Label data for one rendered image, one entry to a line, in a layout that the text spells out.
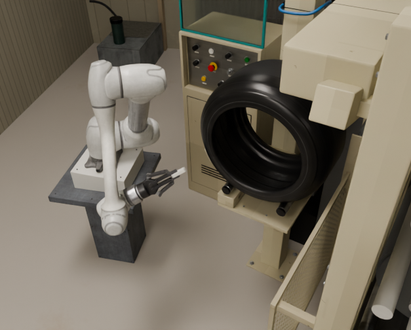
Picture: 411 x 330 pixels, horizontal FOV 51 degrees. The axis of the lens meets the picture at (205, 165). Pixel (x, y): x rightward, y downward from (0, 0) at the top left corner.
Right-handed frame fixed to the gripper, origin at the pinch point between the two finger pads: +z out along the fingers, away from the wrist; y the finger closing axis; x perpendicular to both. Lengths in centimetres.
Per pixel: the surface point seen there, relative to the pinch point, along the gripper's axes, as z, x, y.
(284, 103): 51, 33, -17
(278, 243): 27, -38, 82
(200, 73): 31, -89, -22
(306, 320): 23, 74, 40
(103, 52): -49, -299, -58
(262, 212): 26.3, 4.7, 35.2
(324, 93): 53, 82, -30
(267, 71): 53, 18, -27
